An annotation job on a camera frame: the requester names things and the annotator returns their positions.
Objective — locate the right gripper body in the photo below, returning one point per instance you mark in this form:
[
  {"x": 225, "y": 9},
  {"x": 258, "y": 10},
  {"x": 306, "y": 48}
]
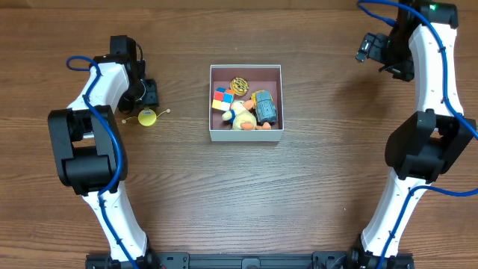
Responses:
[{"x": 399, "y": 69}]

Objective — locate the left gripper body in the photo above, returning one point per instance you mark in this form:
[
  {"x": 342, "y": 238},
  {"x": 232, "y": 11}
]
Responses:
[{"x": 150, "y": 94}]

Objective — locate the yellow wooden rattle drum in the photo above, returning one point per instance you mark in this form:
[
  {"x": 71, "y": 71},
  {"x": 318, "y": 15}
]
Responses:
[{"x": 147, "y": 117}]

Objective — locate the colourful two-by-two puzzle cube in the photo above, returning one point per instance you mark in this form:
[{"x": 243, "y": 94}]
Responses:
[{"x": 222, "y": 99}]

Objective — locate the round golden cookie toy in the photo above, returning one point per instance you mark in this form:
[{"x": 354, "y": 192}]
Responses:
[{"x": 239, "y": 85}]

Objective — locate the plush duck toy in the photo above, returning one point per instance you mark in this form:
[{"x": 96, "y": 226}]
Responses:
[{"x": 241, "y": 117}]

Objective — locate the yellow and grey toy truck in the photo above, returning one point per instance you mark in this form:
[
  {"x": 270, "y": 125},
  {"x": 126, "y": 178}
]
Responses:
[{"x": 265, "y": 109}]

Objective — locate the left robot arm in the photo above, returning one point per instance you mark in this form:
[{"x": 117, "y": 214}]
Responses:
[{"x": 89, "y": 153}]

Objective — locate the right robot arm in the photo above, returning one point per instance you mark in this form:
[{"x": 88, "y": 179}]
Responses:
[{"x": 419, "y": 48}]

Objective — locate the white box with maroon interior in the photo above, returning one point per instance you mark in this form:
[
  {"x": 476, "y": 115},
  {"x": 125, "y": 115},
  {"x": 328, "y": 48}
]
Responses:
[{"x": 259, "y": 77}]

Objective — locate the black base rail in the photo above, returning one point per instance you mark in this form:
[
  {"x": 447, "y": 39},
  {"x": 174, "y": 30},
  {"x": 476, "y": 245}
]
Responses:
[{"x": 316, "y": 260}]

